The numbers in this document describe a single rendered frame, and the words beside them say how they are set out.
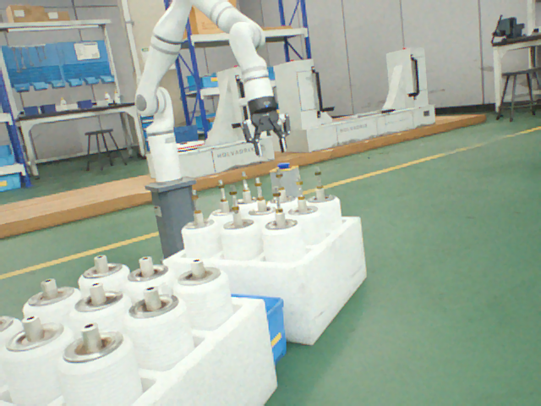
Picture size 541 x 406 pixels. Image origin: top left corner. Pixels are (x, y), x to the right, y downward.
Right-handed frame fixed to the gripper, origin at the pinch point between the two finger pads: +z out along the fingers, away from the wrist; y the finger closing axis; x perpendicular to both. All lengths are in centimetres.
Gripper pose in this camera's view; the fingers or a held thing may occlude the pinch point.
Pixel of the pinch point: (271, 150)
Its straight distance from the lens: 130.8
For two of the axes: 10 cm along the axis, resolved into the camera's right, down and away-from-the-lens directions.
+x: -3.1, 0.3, 9.5
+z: 2.1, 9.8, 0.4
